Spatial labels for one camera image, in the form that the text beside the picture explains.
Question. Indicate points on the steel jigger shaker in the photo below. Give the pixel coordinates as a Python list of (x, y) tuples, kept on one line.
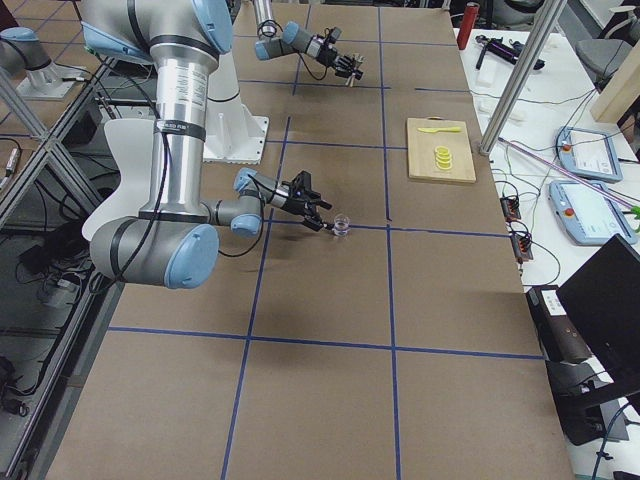
[(351, 80)]

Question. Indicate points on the clear glass measuring cup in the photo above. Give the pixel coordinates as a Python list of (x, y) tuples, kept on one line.
[(341, 225)]

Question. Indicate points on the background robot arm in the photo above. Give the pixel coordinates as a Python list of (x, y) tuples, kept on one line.
[(22, 52)]

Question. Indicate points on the wooden cutting board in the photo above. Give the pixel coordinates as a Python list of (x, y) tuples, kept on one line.
[(421, 155)]

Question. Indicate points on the yellow plastic knife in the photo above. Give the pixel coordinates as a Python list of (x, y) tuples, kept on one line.
[(434, 130)]

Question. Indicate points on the black purple tool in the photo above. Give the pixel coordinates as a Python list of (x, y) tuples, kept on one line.
[(496, 47)]

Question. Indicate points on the pink rod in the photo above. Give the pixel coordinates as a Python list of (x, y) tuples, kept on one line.
[(605, 193)]

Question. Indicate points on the upper orange circuit board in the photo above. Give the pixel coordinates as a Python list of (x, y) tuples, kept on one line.
[(510, 206)]

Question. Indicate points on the orange circuit board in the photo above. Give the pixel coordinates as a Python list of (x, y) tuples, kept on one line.
[(510, 206), (522, 246)]

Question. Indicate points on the white plastic chair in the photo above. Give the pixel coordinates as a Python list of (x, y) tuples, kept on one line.
[(131, 145)]

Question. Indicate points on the lower orange circuit board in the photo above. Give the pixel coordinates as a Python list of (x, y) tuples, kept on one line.
[(522, 246)]

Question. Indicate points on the grey office chair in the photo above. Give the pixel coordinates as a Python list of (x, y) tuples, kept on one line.
[(604, 56)]

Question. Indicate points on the upper blue teach pendant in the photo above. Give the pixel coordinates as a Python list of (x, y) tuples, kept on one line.
[(589, 154)]

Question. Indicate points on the wooden plank stand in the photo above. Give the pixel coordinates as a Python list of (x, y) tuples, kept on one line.
[(621, 91)]

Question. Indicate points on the black box device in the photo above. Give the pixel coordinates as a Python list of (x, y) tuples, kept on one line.
[(556, 332)]

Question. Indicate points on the black monitor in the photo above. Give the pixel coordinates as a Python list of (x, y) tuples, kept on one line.
[(602, 300)]

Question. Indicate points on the aluminium frame post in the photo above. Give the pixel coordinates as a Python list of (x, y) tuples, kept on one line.
[(534, 44)]

